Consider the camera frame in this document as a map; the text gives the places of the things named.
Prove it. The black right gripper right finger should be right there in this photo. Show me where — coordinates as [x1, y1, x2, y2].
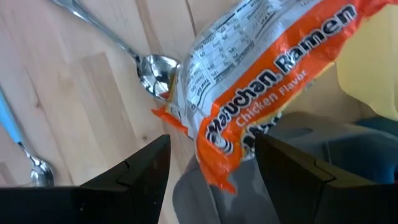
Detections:
[254, 133, 398, 224]

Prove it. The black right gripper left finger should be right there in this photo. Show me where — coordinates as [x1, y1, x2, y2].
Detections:
[0, 134, 172, 224]

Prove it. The orange chicken ramen packet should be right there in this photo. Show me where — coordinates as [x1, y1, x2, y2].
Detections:
[150, 0, 398, 195]

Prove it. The blue plastic bin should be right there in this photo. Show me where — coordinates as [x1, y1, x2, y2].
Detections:
[323, 116, 398, 185]

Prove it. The grey plastic basket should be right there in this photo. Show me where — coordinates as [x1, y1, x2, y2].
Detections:
[172, 111, 398, 224]

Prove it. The all silver metal spoon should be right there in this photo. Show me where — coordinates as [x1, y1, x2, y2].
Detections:
[49, 0, 182, 102]

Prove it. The yellow translucent plastic bin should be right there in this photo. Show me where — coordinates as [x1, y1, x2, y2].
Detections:
[335, 3, 398, 123]

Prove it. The spoon light blue handle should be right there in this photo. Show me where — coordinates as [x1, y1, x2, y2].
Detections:
[0, 84, 55, 188]

